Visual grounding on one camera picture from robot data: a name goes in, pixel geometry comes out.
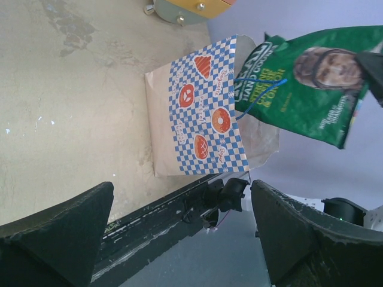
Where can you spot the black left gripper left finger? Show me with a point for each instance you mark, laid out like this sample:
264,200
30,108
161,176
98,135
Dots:
57,246

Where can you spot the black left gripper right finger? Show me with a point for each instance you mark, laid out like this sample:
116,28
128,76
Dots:
305,247

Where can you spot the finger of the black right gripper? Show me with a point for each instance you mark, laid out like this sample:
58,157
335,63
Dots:
371,66

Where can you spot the green chips bag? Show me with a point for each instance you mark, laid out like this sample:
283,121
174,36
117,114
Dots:
310,85

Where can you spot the blue checkered paper bag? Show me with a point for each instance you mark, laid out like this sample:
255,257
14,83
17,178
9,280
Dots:
194,126

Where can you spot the round drawer box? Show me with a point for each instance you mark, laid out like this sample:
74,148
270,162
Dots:
188,12

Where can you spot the black table edge rail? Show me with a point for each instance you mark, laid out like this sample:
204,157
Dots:
133,241

